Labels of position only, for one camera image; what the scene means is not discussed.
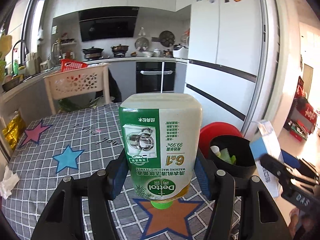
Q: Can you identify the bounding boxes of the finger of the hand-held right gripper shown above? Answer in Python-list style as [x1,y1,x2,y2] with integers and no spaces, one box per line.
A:
[281,150,320,180]
[249,140,298,185]

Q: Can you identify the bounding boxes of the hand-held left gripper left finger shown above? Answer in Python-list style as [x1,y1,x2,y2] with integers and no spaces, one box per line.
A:
[31,150,130,240]

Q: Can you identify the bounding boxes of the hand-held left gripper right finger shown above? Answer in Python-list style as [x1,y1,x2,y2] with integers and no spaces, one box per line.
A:
[194,151,292,240]

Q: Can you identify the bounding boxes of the black trash bin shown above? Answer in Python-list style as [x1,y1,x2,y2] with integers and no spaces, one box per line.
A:
[209,135,258,179]

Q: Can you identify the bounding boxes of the white and blue box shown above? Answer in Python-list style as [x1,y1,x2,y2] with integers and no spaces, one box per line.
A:
[249,120,285,198]

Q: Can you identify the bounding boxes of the green label detergent bottle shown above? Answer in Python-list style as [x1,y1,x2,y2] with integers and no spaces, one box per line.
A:
[119,93,203,209]

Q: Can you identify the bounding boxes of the person's right hand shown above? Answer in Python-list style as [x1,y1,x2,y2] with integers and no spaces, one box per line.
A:
[289,207,309,240]

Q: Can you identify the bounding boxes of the red plastic stool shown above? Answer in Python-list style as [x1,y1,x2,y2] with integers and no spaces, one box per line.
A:
[199,122,243,159]

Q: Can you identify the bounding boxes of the red printed gift box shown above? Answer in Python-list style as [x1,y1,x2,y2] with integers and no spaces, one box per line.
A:
[291,76,318,140]

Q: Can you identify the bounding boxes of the grey checked star tablecloth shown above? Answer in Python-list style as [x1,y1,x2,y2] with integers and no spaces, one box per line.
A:
[2,102,250,240]

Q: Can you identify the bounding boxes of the green leafy vegetables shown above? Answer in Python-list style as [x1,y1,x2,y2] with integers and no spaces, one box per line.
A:
[58,97,107,112]

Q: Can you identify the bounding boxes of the grey kitchen counter unit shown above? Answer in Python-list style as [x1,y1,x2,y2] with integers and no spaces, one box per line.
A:
[0,56,188,120]

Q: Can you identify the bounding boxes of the black built-in oven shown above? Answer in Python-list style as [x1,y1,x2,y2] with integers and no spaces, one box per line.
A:
[136,61,176,93]

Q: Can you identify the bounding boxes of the cream cut-out storage rack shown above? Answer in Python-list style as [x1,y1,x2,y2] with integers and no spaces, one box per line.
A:
[44,64,112,114]

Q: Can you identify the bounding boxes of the crumpled white tissue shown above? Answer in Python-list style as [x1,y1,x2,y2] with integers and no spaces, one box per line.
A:
[0,166,20,200]

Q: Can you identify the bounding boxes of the gold foil bag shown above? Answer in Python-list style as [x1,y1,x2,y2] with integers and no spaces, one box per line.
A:
[2,112,27,150]

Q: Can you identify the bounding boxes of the white refrigerator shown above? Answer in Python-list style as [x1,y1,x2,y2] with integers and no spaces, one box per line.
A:
[184,0,262,132]

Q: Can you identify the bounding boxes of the red plastic basket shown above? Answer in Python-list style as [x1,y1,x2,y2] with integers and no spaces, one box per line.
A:
[61,59,88,72]

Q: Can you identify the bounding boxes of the white rice cooker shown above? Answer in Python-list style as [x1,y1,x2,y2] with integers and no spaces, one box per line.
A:
[173,44,188,58]

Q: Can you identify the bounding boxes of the black wok with lid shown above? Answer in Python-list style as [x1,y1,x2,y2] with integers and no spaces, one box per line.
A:
[82,46,104,59]

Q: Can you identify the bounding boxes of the dark cooking pot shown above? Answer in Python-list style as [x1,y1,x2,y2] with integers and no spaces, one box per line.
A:
[111,44,129,54]

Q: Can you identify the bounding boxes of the round silver steamer rack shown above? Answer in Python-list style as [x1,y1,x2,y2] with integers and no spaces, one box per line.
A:
[135,37,150,50]

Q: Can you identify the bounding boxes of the round dark hanging pan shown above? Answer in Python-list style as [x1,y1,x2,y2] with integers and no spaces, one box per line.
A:
[159,30,175,47]

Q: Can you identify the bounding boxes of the black range hood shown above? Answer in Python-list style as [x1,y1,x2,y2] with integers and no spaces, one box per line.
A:
[78,6,139,42]

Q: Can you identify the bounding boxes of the black kitchen faucet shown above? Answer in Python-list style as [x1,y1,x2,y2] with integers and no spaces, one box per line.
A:
[12,40,28,75]

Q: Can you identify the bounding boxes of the yellow plastic container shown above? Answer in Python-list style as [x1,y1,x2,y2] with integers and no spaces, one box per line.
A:
[0,34,12,57]

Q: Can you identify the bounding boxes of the kitchen window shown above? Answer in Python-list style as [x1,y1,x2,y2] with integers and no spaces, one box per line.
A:
[5,0,40,73]

